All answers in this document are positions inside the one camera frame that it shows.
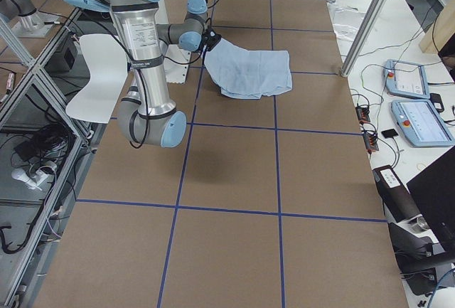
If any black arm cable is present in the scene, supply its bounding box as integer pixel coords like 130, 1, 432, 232
117, 16, 214, 149

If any black monitor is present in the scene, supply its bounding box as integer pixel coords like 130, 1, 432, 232
407, 148, 455, 250

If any grey aluminium frame post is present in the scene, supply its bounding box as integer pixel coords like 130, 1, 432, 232
341, 0, 387, 78

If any blue teach pendant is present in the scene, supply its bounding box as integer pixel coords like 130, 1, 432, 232
383, 59, 430, 99
390, 99, 454, 147

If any blue teach pendant near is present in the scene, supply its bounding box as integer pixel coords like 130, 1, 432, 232
390, 99, 454, 147

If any blue teach pendant far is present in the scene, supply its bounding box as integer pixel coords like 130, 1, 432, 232
383, 59, 430, 99

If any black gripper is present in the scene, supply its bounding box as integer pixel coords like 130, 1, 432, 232
202, 28, 222, 52

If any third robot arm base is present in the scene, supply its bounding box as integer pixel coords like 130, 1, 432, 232
1, 0, 60, 38

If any black box with label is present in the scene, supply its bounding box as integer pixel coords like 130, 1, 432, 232
373, 165, 420, 222

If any orange black electronics module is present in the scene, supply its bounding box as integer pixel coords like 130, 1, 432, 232
355, 105, 370, 124

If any white curved plastic sheet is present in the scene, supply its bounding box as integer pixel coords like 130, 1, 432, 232
65, 33, 128, 124

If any light blue button-up shirt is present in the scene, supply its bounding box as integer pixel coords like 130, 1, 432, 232
205, 38, 293, 100

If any white power strip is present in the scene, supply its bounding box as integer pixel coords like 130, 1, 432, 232
11, 166, 56, 191

